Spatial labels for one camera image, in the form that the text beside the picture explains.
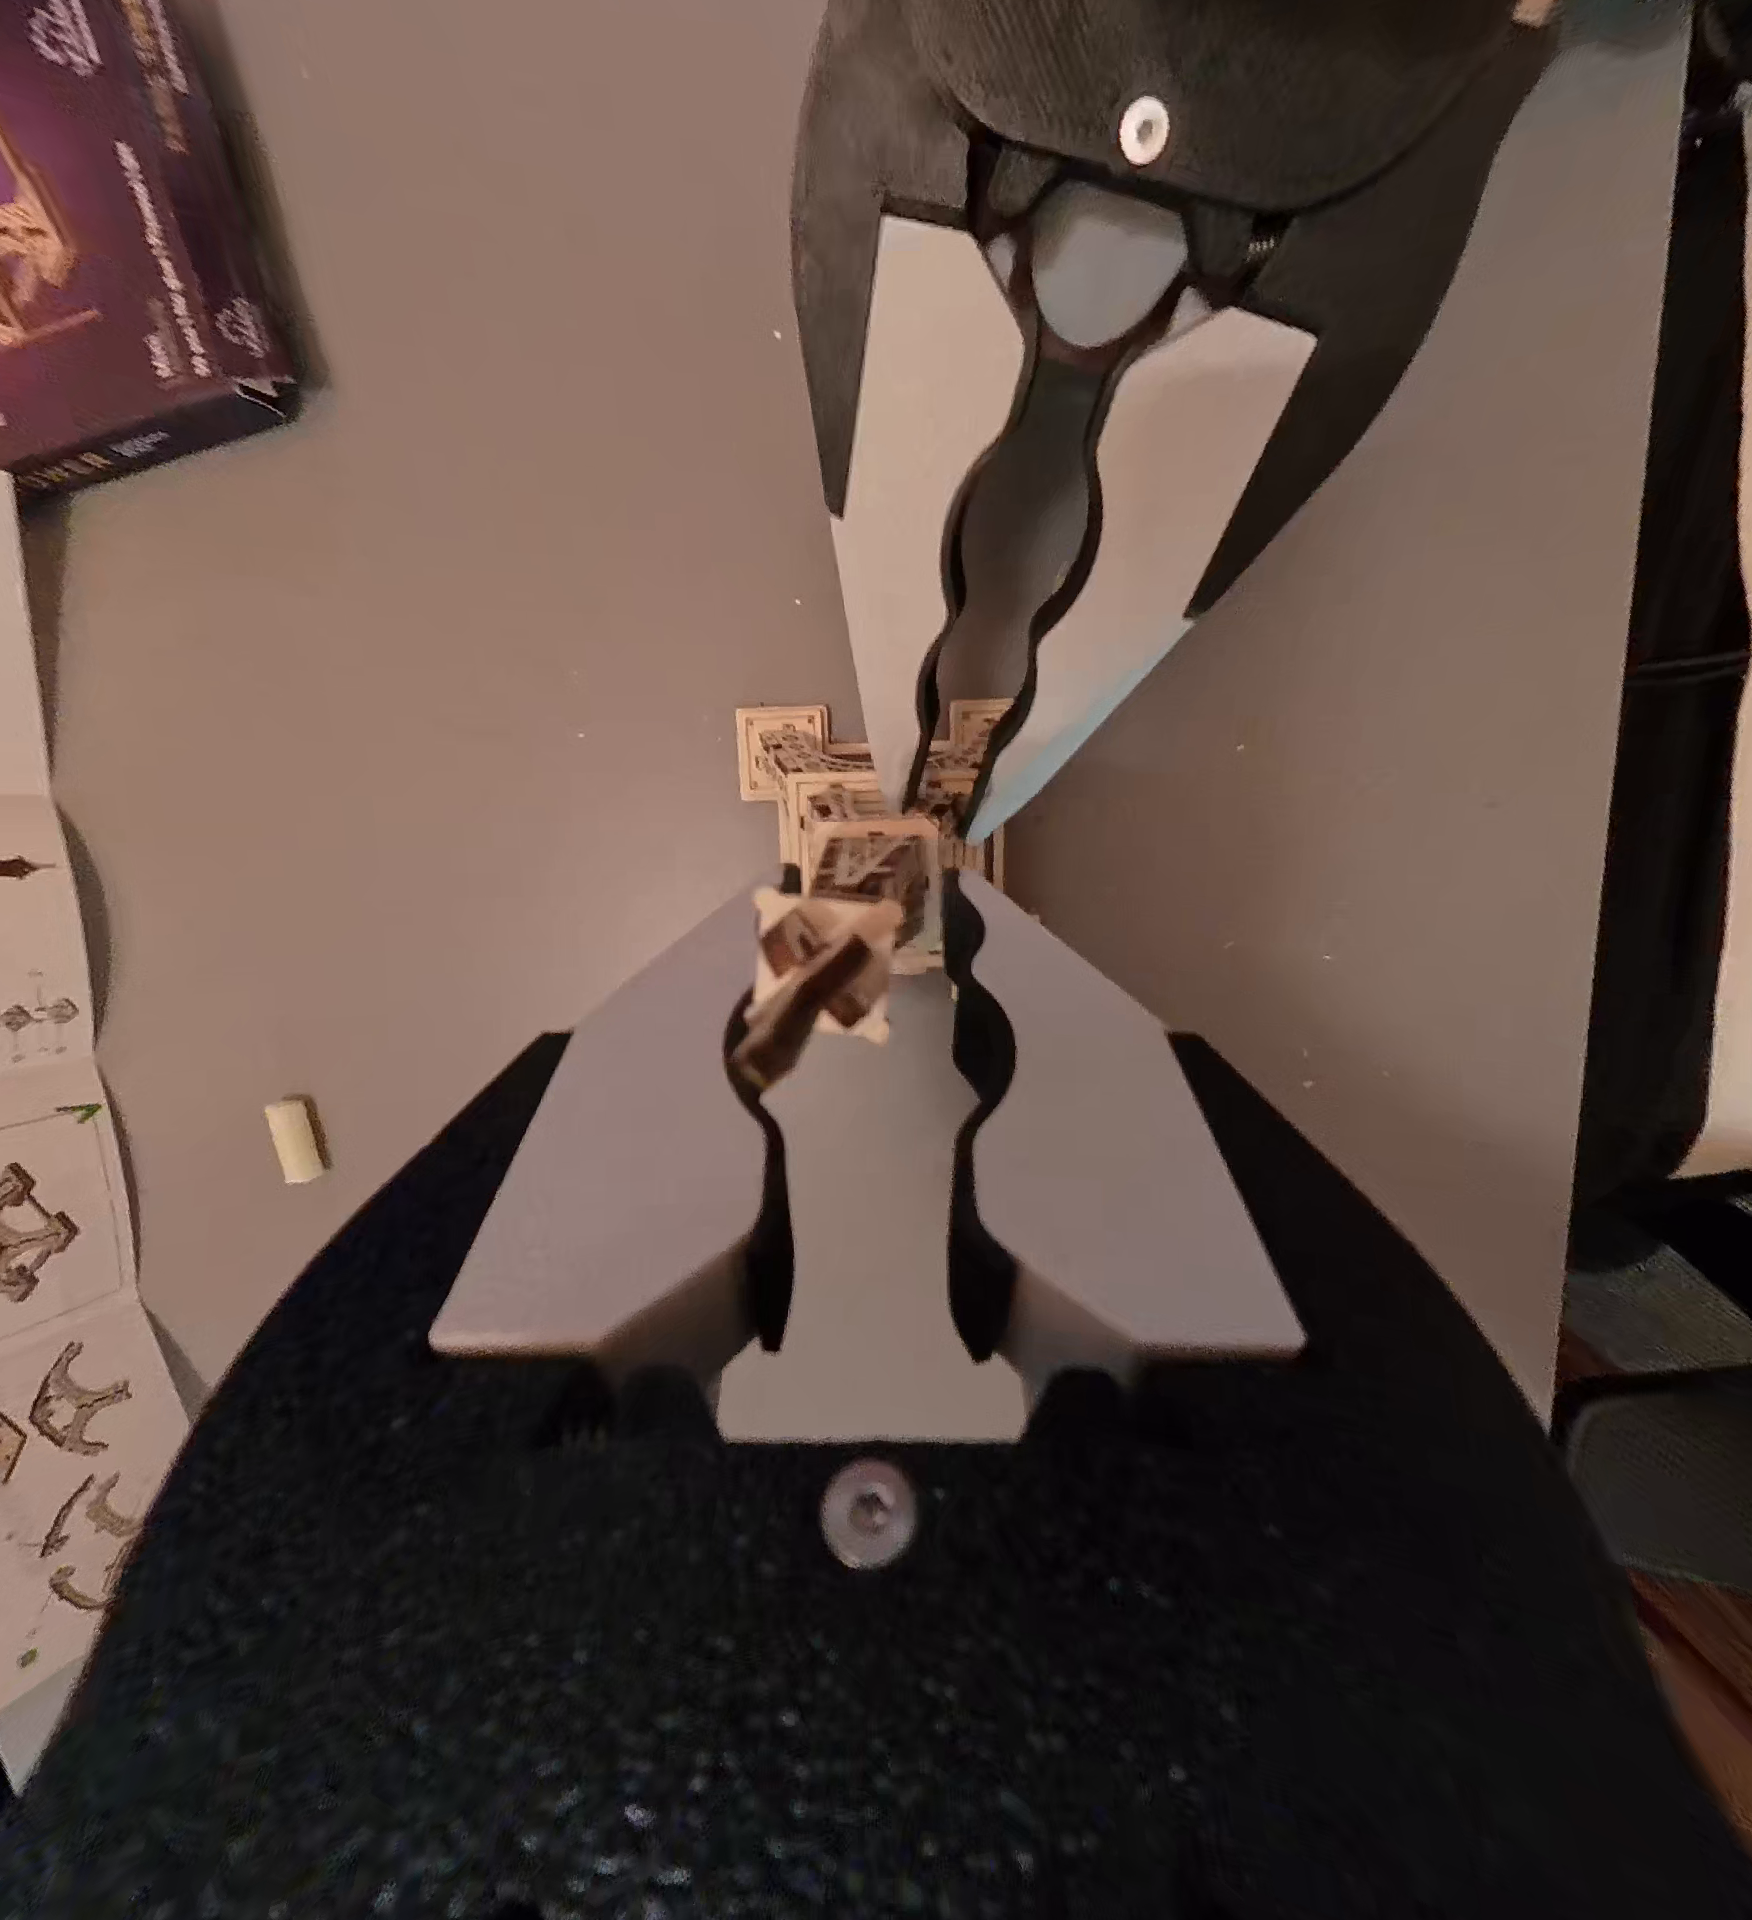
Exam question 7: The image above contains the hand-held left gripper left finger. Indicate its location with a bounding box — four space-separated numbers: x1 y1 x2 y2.
425 883 796 1364

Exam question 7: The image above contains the purple puzzle box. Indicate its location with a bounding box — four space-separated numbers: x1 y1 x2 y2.
0 0 306 480

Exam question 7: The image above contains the grey desk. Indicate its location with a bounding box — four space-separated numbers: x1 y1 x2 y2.
0 0 1698 1794

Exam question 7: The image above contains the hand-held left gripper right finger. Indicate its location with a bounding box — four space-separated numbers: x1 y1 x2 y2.
948 873 1308 1364

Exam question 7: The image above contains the black office chair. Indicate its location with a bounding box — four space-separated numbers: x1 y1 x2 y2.
1562 1350 1752 1599

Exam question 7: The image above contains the wooden tower model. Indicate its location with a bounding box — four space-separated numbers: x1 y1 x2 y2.
721 697 1023 1099

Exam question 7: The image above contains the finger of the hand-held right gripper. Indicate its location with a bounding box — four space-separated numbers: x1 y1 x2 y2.
962 295 1324 846
829 205 1057 804

